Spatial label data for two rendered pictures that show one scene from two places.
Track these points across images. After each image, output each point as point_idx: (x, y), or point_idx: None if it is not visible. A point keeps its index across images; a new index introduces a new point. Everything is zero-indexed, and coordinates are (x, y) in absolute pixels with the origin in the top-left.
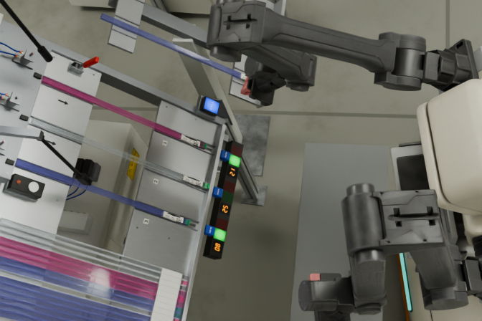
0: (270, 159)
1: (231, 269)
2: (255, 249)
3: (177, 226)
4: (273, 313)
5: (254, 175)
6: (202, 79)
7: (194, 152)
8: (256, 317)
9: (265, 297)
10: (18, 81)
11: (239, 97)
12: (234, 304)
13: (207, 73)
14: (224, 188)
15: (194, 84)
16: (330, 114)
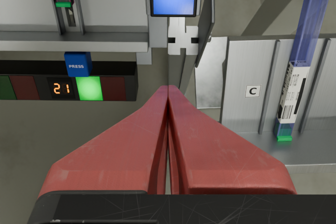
0: (217, 114)
1: None
2: (113, 115)
3: None
4: (48, 145)
5: (196, 100)
6: None
7: None
8: (42, 127)
9: (63, 134)
10: None
11: (224, 73)
12: (54, 103)
13: None
14: (14, 78)
15: None
16: None
